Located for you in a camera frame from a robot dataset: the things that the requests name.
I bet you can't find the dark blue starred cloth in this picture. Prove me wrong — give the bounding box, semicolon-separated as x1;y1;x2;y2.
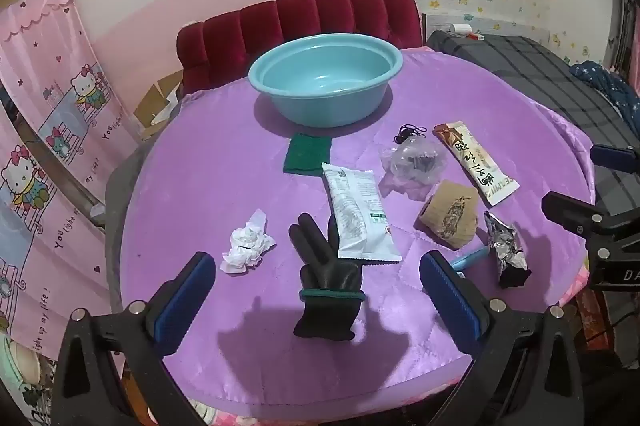
570;60;640;138

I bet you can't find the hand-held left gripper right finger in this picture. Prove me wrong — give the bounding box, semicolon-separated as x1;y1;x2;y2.
419;250;586;426

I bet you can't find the grey under cloth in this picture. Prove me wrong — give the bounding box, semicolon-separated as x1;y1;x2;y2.
102;151;148;312

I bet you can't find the clear plastic bag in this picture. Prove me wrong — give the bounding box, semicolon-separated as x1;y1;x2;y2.
380;138;448;198

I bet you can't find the white snack packet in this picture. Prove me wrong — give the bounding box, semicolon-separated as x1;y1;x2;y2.
321;163;402;263

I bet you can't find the green scouring pad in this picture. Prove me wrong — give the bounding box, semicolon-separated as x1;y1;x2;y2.
283;133;333;177

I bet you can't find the pink cartoon curtain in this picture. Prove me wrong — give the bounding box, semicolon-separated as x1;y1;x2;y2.
0;0;142;359

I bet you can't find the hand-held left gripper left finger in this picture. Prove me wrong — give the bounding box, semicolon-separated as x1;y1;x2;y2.
52;251;217;426

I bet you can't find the light blue plastic basin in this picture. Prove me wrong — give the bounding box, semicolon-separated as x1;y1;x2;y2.
248;33;404;128

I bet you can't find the grey plaid bed blanket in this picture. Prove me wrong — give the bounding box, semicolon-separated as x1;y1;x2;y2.
425;30;640;237

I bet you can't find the brown sock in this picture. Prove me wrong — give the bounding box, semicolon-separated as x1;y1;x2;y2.
417;180;487;250

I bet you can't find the brown long snack wrapper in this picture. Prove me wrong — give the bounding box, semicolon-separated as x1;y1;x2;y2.
433;121;521;207

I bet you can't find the red tufted sofa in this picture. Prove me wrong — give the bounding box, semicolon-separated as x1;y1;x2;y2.
176;0;423;97

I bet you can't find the silver foil wrapper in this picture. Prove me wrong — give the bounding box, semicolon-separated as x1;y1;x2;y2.
482;211;532;290

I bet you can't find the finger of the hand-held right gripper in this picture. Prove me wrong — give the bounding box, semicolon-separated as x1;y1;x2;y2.
590;144;640;173
541;191;623;253

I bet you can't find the white tissue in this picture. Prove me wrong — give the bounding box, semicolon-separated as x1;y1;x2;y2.
219;208;277;276

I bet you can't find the black rubber glove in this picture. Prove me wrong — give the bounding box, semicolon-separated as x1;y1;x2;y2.
289;212;363;341

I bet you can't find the black hair tie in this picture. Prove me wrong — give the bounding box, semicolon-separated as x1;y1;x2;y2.
395;123;427;145

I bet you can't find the cardboard box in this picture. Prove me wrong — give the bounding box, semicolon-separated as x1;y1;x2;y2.
134;68;186;142

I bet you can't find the light blue cloth pouch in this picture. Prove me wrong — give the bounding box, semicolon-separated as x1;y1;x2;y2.
449;246;489;270

